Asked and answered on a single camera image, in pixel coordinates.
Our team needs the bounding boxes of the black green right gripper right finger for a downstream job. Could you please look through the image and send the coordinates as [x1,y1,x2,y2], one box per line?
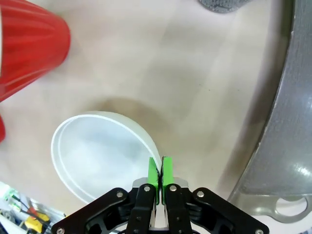
[160,156,270,234]

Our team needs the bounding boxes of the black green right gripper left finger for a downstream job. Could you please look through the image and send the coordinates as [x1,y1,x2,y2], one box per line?
[51,157,162,234]

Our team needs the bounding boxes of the translucent white plastic bowl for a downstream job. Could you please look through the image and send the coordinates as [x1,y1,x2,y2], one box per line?
[50,110,162,205]

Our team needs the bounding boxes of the grey plastic tray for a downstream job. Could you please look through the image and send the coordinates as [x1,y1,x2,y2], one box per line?
[228,0,312,223]

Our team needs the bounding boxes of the red ribbed cup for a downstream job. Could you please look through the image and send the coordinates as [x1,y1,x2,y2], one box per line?
[0,0,72,103]

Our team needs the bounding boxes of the grey textured tray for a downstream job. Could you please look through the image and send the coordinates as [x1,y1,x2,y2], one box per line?
[197,0,252,13]

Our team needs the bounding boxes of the cluttered cables and parts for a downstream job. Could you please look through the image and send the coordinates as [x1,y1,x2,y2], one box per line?
[0,181,67,234]

